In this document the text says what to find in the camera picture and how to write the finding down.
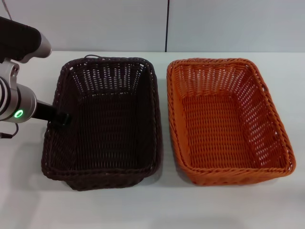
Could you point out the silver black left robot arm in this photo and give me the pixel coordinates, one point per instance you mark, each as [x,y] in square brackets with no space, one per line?
[23,102]

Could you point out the orange wicker basket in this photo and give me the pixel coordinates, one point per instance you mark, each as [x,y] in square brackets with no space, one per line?
[214,128]

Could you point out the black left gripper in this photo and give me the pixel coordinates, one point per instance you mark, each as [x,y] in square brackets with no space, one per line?
[44,111]

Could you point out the dark brown wicker basket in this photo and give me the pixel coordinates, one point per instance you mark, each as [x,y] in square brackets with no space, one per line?
[109,128]

